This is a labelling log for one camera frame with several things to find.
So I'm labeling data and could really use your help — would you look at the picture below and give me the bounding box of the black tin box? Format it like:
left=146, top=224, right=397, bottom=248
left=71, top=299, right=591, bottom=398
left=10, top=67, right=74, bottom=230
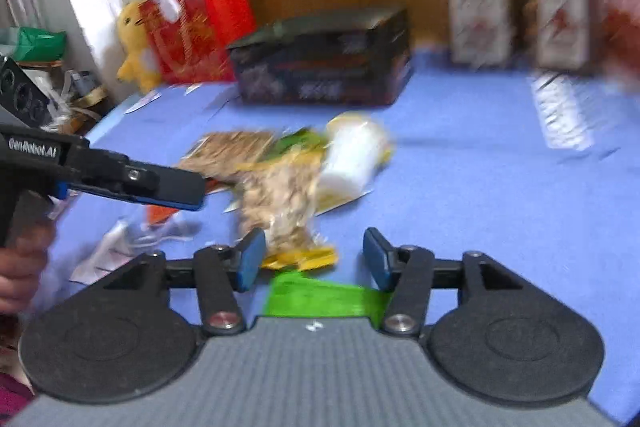
left=227, top=4, right=415, bottom=108

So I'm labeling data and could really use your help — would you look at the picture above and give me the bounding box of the red gift box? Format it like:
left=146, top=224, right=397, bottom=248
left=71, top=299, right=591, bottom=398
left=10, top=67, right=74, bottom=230
left=137, top=0, right=257, bottom=85

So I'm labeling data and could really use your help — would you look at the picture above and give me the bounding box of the person's left hand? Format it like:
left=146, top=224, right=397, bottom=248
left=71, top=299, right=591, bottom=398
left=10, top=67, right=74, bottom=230
left=0, top=222, right=57, bottom=314

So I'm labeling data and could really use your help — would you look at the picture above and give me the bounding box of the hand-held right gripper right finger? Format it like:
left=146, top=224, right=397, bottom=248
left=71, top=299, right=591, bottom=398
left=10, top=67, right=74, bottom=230
left=364, top=228, right=531, bottom=335

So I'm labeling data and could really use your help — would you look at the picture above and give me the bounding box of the bright green snack packet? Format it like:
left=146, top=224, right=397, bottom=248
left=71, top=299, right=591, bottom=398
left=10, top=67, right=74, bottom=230
left=262, top=272, right=393, bottom=319

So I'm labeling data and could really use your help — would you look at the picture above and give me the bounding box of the clear peanut snack packet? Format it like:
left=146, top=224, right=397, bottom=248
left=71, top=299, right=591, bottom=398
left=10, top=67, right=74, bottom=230
left=235, top=152, right=338, bottom=270

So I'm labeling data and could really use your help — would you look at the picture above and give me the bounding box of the white plastic cup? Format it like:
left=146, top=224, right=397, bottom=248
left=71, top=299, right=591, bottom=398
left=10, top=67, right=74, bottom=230
left=317, top=112, right=396, bottom=198

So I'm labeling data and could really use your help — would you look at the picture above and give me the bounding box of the brown snack packet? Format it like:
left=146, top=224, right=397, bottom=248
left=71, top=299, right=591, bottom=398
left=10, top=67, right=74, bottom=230
left=177, top=132, right=276, bottom=188

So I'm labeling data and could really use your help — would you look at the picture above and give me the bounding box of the green plastic bag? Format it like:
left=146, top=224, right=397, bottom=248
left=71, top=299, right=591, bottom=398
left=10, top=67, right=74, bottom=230
left=0, top=27, right=67, bottom=62

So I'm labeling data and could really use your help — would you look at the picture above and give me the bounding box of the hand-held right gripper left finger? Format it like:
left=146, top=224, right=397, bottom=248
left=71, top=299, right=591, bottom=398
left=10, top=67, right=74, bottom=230
left=102, top=228, right=267, bottom=335

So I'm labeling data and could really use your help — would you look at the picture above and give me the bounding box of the blue printed tablecloth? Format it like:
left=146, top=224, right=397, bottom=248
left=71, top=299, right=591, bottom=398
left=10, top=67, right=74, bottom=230
left=30, top=47, right=640, bottom=425

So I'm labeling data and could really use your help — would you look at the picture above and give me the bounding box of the yellow duck plush toy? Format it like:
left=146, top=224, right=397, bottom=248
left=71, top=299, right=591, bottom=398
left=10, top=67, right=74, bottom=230
left=116, top=1, right=163, bottom=94

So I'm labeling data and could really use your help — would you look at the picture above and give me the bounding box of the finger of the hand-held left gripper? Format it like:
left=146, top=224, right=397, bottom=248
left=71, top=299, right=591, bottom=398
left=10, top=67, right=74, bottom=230
left=65, top=149, right=207, bottom=211

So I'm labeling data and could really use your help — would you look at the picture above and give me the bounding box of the nut jar with gold lid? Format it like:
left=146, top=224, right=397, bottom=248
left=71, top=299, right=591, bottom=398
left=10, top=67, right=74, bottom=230
left=437, top=0, right=516, bottom=68
left=522, top=0, right=593, bottom=70

